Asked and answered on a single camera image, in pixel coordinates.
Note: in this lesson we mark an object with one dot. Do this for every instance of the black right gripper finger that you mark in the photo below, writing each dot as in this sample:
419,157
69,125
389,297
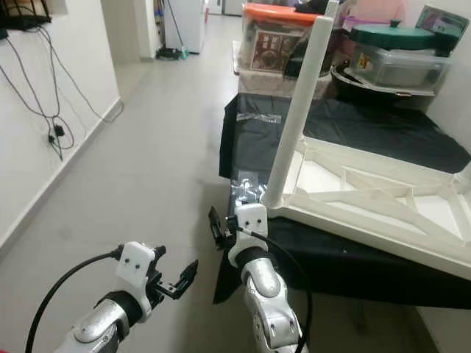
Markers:
218,226

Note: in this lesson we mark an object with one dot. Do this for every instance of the white plastic table top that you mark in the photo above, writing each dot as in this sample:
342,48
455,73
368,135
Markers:
375,213

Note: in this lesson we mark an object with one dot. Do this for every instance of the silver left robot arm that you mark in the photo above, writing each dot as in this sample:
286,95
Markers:
99,327

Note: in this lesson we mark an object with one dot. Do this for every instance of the clear tape strip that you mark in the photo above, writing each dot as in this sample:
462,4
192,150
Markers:
259,117

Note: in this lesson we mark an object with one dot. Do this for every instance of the black power adapter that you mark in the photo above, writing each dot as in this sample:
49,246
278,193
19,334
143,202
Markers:
59,131

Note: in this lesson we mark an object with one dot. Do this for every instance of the black tablecloth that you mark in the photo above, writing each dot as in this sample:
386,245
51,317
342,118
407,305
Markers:
375,125

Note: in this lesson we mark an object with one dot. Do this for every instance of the green floor mop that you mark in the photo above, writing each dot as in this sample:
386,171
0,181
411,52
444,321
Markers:
169,53

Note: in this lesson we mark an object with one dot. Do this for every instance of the black round basin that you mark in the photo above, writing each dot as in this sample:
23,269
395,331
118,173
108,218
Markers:
360,92

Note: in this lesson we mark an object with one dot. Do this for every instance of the orange lid storage box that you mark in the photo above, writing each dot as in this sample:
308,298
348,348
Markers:
272,40

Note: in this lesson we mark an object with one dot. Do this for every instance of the clear plastic storage box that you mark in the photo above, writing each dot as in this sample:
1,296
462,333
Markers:
401,68

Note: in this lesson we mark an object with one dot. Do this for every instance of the green round lid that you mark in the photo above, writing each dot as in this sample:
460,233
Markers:
394,37

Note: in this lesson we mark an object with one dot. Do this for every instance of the pink plastic container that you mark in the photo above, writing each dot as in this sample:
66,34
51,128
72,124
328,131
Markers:
379,11

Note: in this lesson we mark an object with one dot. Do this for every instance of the black electronic device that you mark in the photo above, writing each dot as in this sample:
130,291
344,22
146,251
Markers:
22,13

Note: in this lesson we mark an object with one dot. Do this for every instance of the dark green box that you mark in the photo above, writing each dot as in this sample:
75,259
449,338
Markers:
445,22

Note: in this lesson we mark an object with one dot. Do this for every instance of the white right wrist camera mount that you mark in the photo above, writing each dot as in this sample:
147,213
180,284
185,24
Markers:
250,224

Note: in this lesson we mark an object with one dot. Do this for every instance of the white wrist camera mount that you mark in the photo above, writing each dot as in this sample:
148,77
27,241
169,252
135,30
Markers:
136,268
250,224

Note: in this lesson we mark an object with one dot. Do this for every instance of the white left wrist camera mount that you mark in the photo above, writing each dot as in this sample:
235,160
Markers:
136,268

